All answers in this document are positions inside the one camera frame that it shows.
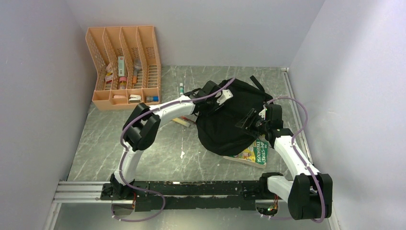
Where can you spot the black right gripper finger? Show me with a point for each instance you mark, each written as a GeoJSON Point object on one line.
{"type": "Point", "coordinates": [251, 129]}
{"type": "Point", "coordinates": [248, 119]}

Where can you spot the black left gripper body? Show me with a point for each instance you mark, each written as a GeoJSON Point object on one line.
{"type": "Point", "coordinates": [212, 106]}

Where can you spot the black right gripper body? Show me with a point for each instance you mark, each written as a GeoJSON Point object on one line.
{"type": "Point", "coordinates": [262, 124]}

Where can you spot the black student backpack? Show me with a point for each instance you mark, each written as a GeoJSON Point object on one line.
{"type": "Point", "coordinates": [218, 131]}

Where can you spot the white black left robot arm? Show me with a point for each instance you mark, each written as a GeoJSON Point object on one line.
{"type": "Point", "coordinates": [141, 128]}

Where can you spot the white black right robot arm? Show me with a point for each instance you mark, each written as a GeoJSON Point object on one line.
{"type": "Point", "coordinates": [309, 194]}

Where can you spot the green treehouse book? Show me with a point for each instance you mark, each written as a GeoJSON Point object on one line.
{"type": "Point", "coordinates": [255, 155]}

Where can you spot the white green glue stick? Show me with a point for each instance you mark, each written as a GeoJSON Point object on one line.
{"type": "Point", "coordinates": [181, 89]}

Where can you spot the white stapler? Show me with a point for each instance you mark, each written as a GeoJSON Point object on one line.
{"type": "Point", "coordinates": [135, 98]}

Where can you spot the orange marker in organizer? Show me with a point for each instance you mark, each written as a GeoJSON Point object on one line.
{"type": "Point", "coordinates": [135, 76]}

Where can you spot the peach plastic desk organizer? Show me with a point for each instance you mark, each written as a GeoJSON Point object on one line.
{"type": "Point", "coordinates": [138, 45]}

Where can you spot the pink eraser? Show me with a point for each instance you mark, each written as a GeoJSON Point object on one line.
{"type": "Point", "coordinates": [119, 97]}

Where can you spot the tall white pink box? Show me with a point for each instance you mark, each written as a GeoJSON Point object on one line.
{"type": "Point", "coordinates": [121, 66]}

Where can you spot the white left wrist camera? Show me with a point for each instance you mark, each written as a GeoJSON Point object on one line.
{"type": "Point", "coordinates": [223, 96]}

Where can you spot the aluminium side rail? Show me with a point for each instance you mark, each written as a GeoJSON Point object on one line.
{"type": "Point", "coordinates": [300, 138]}

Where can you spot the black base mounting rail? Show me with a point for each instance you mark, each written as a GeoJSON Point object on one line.
{"type": "Point", "coordinates": [154, 195]}

